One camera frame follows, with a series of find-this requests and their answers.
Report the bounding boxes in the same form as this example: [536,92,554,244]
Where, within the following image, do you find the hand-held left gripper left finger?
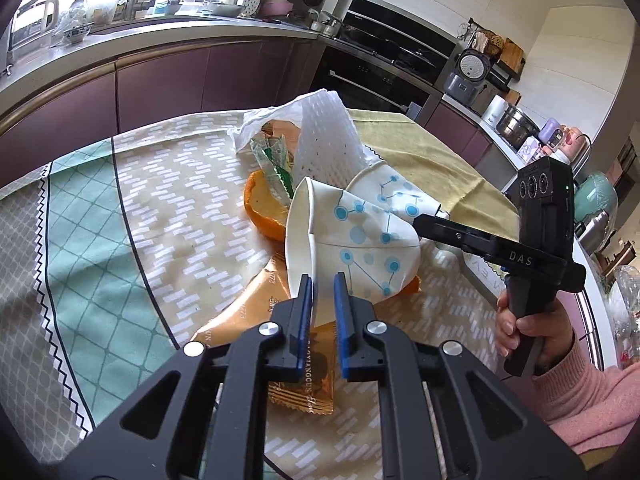
[59,274,316,480]

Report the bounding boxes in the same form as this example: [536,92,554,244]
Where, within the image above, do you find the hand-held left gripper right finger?
[332,272,586,480]

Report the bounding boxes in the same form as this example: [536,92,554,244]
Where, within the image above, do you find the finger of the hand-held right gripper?
[413,213,497,262]

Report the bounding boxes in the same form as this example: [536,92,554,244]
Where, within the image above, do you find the gold foil snack wrapper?
[189,252,336,417]

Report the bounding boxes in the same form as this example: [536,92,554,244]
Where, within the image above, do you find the crushed paper cup blue dots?
[285,176,422,328]

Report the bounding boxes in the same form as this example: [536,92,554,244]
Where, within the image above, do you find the green clear candy wrapper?
[250,132,297,208]

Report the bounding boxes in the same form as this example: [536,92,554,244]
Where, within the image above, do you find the person's right hand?
[495,293,575,368]

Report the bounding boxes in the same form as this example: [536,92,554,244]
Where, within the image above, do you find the green stand mixer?
[574,172,619,257]

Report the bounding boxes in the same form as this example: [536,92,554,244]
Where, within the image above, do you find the purple cup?
[539,117,566,149]

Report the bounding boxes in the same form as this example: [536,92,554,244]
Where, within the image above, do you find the stainless steel pot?
[495,105,539,149]

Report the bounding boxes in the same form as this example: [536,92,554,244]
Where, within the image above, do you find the short purple kitchen cabinets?
[427,101,507,177]

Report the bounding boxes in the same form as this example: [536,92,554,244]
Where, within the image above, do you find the white kitchen appliance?
[481,94,511,129]

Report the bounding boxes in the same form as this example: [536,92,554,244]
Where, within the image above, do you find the large orange peel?
[243,170,302,244]

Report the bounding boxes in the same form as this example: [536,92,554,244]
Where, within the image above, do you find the grey rice cooker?
[444,49,494,107]

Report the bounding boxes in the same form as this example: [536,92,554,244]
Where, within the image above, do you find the white foam fruit net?
[291,88,369,197]

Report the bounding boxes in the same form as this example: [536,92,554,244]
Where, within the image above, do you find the wooden cutting board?
[500,38,525,69]

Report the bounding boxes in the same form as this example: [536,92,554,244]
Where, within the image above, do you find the patterned tablecloth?
[0,107,616,480]

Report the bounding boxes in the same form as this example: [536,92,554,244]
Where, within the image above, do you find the black built-in oven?
[310,0,462,117]

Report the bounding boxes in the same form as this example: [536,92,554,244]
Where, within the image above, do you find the white plastic bag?
[227,94,321,157]

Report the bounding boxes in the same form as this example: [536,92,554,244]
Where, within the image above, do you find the small steel saucepan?
[310,10,346,37]

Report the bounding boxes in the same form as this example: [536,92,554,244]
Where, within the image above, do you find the long purple kitchen cabinets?
[0,40,327,177]

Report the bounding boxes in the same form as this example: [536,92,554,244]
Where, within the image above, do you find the grey kitchen counter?
[0,12,323,111]

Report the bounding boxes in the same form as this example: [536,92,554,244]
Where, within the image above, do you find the blue white porcelain bowl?
[62,22,94,44]

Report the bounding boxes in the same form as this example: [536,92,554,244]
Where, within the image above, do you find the glass pitcher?
[10,0,61,52]

